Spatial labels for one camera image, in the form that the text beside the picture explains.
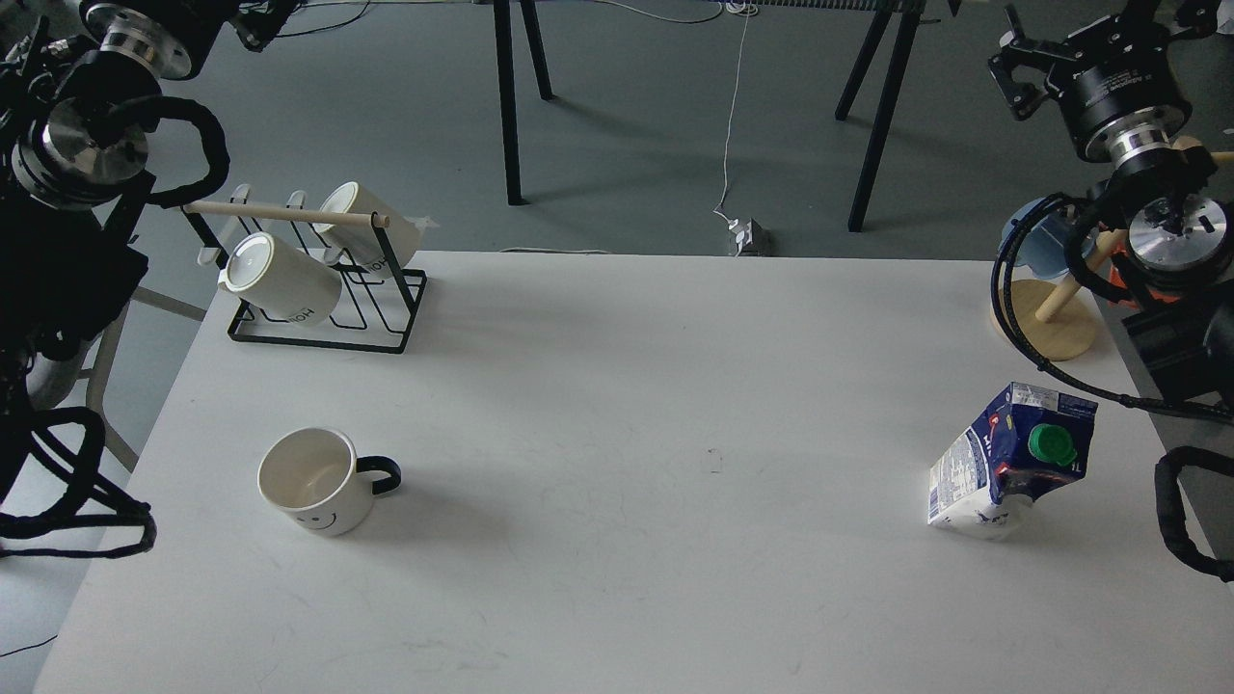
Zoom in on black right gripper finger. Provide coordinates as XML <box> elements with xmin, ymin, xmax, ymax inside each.
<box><xmin>987</xmin><ymin>5</ymin><xmax>1061</xmax><ymax>121</ymax></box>

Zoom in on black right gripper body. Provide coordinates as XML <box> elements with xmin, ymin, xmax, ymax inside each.
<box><xmin>1046</xmin><ymin>1</ymin><xmax>1218</xmax><ymax>161</ymax></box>

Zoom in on blue white milk carton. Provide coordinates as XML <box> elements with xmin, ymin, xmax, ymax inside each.
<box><xmin>926</xmin><ymin>382</ymin><xmax>1098</xmax><ymax>541</ymax></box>

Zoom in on white smiley mug black handle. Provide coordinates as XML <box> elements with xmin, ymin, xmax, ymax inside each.
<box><xmin>258</xmin><ymin>427</ymin><xmax>402</xmax><ymax>537</ymax></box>

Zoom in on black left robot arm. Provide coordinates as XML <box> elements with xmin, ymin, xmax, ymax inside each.
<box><xmin>1</xmin><ymin>1</ymin><xmax>299</xmax><ymax>558</ymax></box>

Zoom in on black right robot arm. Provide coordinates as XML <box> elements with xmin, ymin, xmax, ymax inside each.
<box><xmin>987</xmin><ymin>1</ymin><xmax>1232</xmax><ymax>425</ymax></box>

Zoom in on blue cup on tree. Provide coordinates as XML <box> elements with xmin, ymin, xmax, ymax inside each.
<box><xmin>1014</xmin><ymin>203</ymin><xmax>1076</xmax><ymax>280</ymax></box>

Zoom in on orange cup on tree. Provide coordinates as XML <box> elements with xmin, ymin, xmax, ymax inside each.
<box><xmin>1108</xmin><ymin>241</ymin><xmax>1180</xmax><ymax>309</ymax></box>

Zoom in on black table legs right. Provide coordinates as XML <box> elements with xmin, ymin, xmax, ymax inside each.
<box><xmin>834</xmin><ymin>1</ymin><xmax>926</xmax><ymax>233</ymax></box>

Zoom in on black table legs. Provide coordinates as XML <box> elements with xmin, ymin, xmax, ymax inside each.
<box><xmin>834</xmin><ymin>1</ymin><xmax>926</xmax><ymax>233</ymax></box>
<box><xmin>492</xmin><ymin>0</ymin><xmax>555</xmax><ymax>206</ymax></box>

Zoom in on wooden mug tree stand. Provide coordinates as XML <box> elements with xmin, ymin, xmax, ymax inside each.
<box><xmin>988</xmin><ymin>136</ymin><xmax>1234</xmax><ymax>362</ymax></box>

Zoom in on grey power socket box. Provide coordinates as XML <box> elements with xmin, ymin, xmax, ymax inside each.
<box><xmin>728</xmin><ymin>217</ymin><xmax>775</xmax><ymax>256</ymax></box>

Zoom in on black table legs left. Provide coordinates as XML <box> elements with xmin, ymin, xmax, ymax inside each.
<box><xmin>492</xmin><ymin>0</ymin><xmax>555</xmax><ymax>206</ymax></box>

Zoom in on white mug rear on rack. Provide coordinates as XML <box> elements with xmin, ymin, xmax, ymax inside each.
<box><xmin>313</xmin><ymin>182</ymin><xmax>423</xmax><ymax>280</ymax></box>

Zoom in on white mug on rack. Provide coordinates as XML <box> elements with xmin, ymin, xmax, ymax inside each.
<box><xmin>313</xmin><ymin>182</ymin><xmax>423</xmax><ymax>280</ymax></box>
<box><xmin>217</xmin><ymin>232</ymin><xmax>342</xmax><ymax>328</ymax></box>

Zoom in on white mug front on rack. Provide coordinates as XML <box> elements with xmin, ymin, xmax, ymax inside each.
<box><xmin>217</xmin><ymin>232</ymin><xmax>342</xmax><ymax>328</ymax></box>

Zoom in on grey chair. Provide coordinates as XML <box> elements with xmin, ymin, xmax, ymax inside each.
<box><xmin>30</xmin><ymin>284</ymin><xmax>209</xmax><ymax>473</ymax></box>

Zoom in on white cable on floor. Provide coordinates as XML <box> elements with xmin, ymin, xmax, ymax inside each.
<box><xmin>578</xmin><ymin>0</ymin><xmax>763</xmax><ymax>225</ymax></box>

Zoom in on black wire mug rack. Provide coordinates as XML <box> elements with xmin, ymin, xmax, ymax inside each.
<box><xmin>180</xmin><ymin>185</ymin><xmax>428</xmax><ymax>353</ymax></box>

